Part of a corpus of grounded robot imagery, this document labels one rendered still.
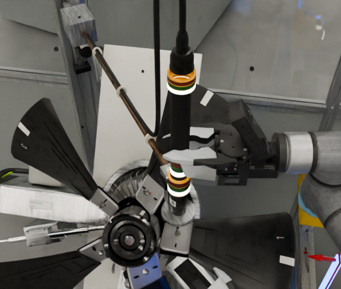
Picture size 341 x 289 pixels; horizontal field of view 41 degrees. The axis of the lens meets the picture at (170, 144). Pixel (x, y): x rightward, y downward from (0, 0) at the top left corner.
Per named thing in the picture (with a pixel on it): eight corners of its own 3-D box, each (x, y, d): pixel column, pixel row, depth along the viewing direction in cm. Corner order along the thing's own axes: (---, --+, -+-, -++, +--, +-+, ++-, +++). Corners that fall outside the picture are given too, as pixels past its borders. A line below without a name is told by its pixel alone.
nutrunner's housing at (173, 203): (165, 215, 97) (163, 28, 64) (181, 209, 98) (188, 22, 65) (173, 230, 95) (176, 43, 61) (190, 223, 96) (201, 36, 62)
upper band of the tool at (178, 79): (162, 82, 71) (162, 67, 69) (187, 75, 72) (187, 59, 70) (174, 99, 68) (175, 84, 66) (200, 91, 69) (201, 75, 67)
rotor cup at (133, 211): (107, 249, 110) (91, 269, 97) (113, 190, 108) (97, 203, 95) (167, 258, 108) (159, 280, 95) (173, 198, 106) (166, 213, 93)
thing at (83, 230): (117, 229, 112) (-15, 246, 117) (115, 220, 112) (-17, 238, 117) (114, 231, 110) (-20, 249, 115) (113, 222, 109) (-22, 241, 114)
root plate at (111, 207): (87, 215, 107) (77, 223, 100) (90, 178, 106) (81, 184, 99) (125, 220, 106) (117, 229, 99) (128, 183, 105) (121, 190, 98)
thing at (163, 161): (82, 36, 124) (81, 31, 123) (86, 35, 124) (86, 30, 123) (167, 175, 91) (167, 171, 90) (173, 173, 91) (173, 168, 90)
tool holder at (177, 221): (151, 199, 97) (150, 170, 90) (181, 187, 99) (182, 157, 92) (169, 232, 91) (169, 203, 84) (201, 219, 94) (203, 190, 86)
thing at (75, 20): (63, 30, 132) (58, 4, 126) (86, 24, 134) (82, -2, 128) (74, 49, 125) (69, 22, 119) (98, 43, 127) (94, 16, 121)
